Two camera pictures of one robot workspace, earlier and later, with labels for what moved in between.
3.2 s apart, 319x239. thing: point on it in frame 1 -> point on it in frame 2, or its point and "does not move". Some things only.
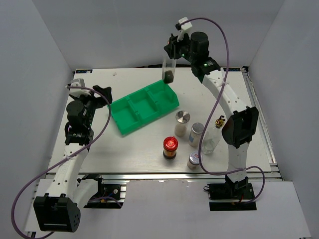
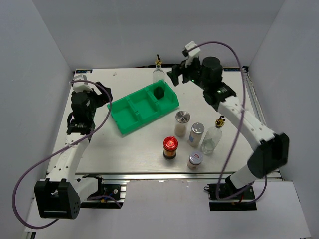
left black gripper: [100, 101] does not move
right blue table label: [232, 69] does not move
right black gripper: [171, 49] -> [182, 69]
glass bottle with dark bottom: [168, 69] -> [158, 74]
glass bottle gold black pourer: [212, 137] does not move
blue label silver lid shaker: [195, 134] does not move
